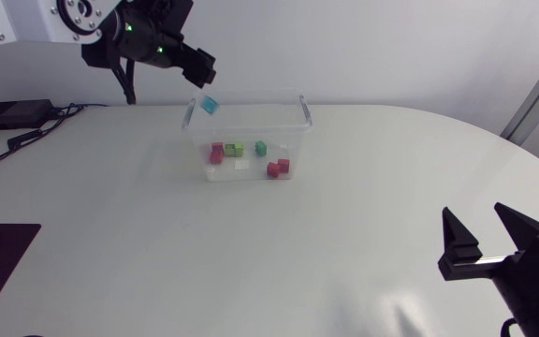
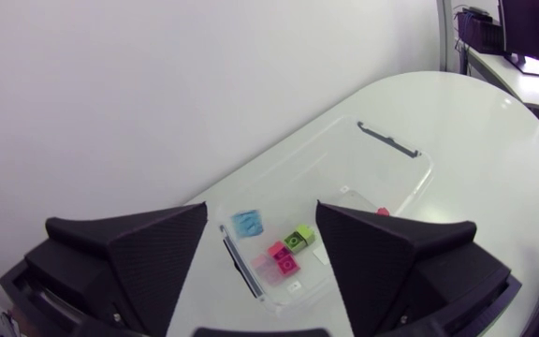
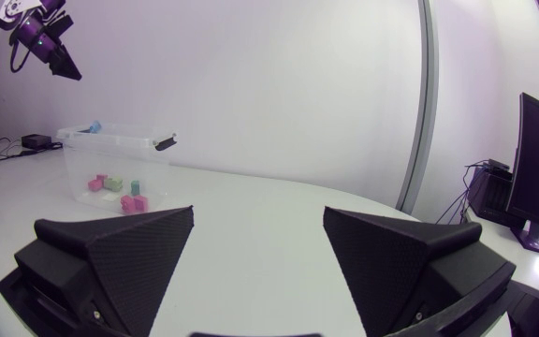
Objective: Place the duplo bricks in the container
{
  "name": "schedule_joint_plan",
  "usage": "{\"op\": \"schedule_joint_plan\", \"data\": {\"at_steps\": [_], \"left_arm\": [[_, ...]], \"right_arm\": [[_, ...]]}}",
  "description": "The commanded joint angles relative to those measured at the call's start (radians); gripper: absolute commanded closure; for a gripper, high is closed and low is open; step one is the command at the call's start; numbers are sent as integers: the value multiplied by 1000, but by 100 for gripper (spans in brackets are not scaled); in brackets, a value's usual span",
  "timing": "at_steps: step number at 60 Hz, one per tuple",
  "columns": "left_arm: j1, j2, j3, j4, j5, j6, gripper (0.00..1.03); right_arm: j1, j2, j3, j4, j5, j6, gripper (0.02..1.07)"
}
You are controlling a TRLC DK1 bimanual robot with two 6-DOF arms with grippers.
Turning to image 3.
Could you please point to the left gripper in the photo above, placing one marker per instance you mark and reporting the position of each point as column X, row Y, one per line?
column 35, row 37

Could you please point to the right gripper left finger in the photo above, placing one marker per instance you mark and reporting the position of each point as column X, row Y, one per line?
column 124, row 262

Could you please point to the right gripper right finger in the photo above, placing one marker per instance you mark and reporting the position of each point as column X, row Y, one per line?
column 391, row 267

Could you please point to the blue toy brick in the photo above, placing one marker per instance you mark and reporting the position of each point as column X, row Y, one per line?
column 95, row 127

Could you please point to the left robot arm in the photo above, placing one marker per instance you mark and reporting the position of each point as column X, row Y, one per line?
column 12, row 7

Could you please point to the clear plastic container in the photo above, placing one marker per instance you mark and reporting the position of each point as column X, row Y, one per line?
column 110, row 154

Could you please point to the red toy brick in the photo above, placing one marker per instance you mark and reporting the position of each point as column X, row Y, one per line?
column 95, row 185
column 127, row 204
column 102, row 178
column 141, row 203

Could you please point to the lime green toy brick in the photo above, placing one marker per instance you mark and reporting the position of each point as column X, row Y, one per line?
column 113, row 184

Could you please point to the black power brick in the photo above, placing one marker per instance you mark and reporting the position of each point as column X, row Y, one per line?
column 36, row 141

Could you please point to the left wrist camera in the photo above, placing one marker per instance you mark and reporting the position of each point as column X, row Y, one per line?
column 60, row 25

